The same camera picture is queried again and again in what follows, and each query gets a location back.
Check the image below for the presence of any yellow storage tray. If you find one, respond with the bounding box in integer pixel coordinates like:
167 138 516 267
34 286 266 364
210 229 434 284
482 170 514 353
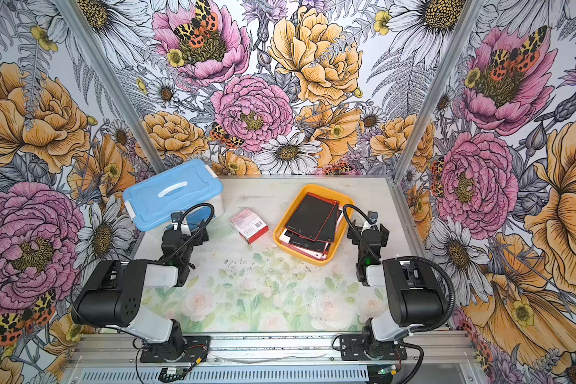
286 184 354 242

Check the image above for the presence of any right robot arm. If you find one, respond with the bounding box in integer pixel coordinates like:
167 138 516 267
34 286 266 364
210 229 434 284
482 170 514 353
342 205 457 359

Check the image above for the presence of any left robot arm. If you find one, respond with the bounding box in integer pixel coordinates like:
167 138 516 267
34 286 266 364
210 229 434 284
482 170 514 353
72 203 215 361

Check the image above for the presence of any blue lidded storage box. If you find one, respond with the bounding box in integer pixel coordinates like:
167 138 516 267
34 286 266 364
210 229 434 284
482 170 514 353
123 159 224 232

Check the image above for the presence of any pink white writing tablet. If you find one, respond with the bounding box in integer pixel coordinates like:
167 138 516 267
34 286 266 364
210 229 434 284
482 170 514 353
274 206 347 267

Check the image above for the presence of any small red white carton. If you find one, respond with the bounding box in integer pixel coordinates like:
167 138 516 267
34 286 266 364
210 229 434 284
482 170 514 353
230 208 269 244

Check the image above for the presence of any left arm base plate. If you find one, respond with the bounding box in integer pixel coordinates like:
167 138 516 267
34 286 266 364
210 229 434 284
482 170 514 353
139 335 211 363

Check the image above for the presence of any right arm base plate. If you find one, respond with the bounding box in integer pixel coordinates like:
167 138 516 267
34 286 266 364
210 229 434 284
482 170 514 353
332 334 407 362

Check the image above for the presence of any aluminium front rail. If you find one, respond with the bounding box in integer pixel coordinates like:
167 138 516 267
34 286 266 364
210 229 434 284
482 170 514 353
63 331 487 383

